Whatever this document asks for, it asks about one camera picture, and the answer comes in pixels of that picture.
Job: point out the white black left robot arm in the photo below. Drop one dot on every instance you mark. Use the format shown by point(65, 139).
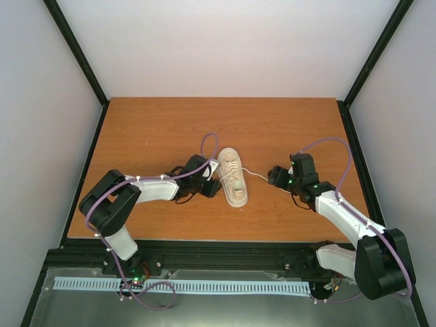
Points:
point(110, 202)

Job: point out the black frame rail right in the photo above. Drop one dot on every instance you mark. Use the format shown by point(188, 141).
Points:
point(378, 49)

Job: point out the white canvas sneaker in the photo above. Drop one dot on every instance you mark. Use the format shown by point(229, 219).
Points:
point(231, 176)

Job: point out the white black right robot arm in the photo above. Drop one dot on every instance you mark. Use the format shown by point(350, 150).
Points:
point(380, 263)

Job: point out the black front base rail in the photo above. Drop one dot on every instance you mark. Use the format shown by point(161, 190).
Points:
point(293, 260)

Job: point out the black frame rail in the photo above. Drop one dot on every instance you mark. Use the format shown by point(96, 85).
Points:
point(64, 28)
point(378, 49)

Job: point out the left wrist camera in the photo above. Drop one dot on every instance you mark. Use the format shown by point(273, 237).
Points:
point(210, 169)

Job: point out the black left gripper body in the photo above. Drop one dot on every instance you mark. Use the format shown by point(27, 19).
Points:
point(196, 184)

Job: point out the black frame rail left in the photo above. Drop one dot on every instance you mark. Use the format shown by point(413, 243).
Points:
point(64, 28)

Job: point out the light blue cable duct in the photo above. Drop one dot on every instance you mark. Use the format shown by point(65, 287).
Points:
point(194, 287)

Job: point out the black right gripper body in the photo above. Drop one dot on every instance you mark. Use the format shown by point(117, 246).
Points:
point(278, 174)

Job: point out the white shoelace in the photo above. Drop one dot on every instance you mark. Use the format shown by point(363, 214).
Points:
point(248, 173)

